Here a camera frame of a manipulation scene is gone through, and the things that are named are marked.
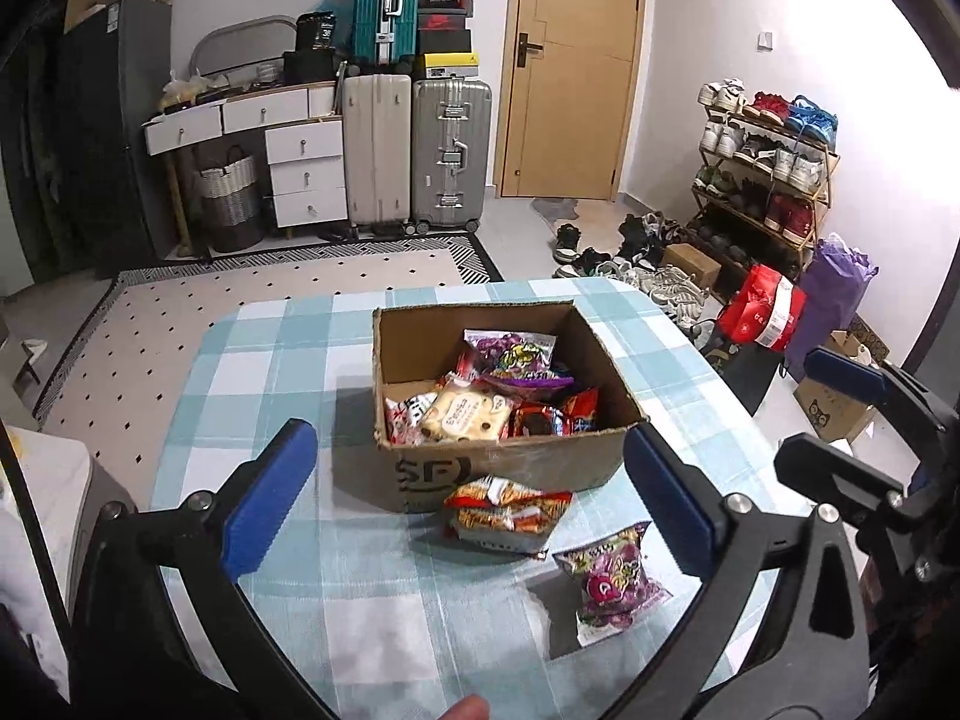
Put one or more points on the black round box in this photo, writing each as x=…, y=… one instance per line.
x=315, y=31

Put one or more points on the red and black shoe box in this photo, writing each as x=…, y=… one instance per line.
x=444, y=20

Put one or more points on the teal suitcase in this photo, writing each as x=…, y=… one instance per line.
x=371, y=7

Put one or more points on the purple candy packet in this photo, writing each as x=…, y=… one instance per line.
x=611, y=585
x=517, y=360

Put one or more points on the purple bag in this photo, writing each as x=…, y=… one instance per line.
x=829, y=300

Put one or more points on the brown cardboard box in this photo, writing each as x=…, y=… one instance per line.
x=570, y=465

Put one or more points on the dark grey refrigerator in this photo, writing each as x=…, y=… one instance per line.
x=112, y=127

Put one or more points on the white light switch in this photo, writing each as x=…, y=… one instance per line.
x=766, y=40

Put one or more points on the red shopping bag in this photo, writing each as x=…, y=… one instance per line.
x=757, y=307

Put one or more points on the orange-red snack packet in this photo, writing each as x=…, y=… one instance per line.
x=583, y=409

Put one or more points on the grey door mat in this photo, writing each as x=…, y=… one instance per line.
x=555, y=206

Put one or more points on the wooden shoe rack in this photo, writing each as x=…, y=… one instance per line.
x=829, y=187

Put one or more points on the black cloth bag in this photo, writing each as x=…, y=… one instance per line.
x=742, y=375

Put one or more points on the grey woven laundry basket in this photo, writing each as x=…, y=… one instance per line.
x=229, y=202

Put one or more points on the plastic bag on dresser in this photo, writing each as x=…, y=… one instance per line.
x=182, y=88

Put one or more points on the row of shoes on rack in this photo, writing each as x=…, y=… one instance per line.
x=787, y=214

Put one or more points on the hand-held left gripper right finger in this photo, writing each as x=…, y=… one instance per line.
x=671, y=499

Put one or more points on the orange noodle snack packet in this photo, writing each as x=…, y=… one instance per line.
x=502, y=514

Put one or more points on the clear red-edged snack packet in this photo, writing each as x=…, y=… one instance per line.
x=405, y=416

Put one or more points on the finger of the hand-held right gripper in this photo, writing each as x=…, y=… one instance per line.
x=825, y=465
x=844, y=375

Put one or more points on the yellow shoe box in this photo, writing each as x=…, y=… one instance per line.
x=446, y=65

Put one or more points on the person's left hand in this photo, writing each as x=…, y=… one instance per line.
x=463, y=709

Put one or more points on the curved grey frame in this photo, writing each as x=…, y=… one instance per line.
x=225, y=30

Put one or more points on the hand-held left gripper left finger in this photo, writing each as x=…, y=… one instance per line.
x=270, y=499

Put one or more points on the beige suitcase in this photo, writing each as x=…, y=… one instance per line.
x=375, y=150

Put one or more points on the black square box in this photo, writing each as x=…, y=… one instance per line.
x=311, y=67

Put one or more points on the wooden door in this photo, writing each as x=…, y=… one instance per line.
x=577, y=90

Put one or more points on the silver suitcase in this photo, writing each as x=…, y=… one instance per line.
x=450, y=150

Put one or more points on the small printed cardboard box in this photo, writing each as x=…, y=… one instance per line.
x=832, y=409

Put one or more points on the white cabinet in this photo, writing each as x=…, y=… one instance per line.
x=45, y=480

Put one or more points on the white drawer dresser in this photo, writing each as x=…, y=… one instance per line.
x=304, y=172

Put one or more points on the pile of shoes on floor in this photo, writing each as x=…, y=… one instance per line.
x=585, y=262

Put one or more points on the dotted patterned rug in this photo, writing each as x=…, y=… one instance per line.
x=150, y=330

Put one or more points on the white biscuit packet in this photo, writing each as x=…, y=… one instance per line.
x=469, y=412

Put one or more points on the brown shoe box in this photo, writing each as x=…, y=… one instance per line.
x=690, y=262

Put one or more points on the dark wardrobe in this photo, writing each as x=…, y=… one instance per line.
x=34, y=165

